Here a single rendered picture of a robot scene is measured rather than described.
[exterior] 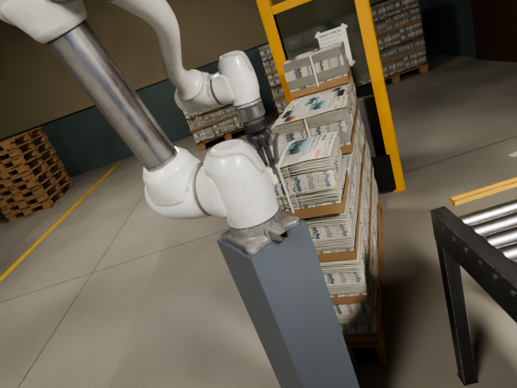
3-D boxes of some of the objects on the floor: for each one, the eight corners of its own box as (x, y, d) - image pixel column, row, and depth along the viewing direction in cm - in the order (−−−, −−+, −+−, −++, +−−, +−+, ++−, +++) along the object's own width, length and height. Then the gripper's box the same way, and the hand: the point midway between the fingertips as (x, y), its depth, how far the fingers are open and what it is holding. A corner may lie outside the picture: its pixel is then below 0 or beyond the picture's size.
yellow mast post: (394, 192, 308) (341, -59, 239) (393, 187, 315) (343, -57, 246) (405, 190, 304) (356, -65, 235) (405, 185, 312) (356, -63, 243)
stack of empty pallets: (38, 198, 773) (1, 140, 724) (76, 184, 771) (42, 125, 722) (6, 224, 657) (-39, 157, 608) (51, 208, 655) (9, 139, 606)
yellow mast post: (317, 204, 333) (250, -19, 264) (318, 199, 341) (253, -19, 271) (327, 202, 329) (261, -24, 260) (328, 198, 337) (265, -24, 268)
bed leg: (456, 374, 154) (433, 239, 129) (470, 370, 154) (450, 235, 129) (464, 386, 149) (441, 248, 124) (478, 382, 149) (458, 243, 123)
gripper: (274, 110, 120) (295, 175, 129) (238, 120, 125) (261, 182, 134) (268, 117, 114) (291, 185, 123) (231, 127, 119) (255, 192, 128)
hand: (271, 175), depth 127 cm, fingers closed
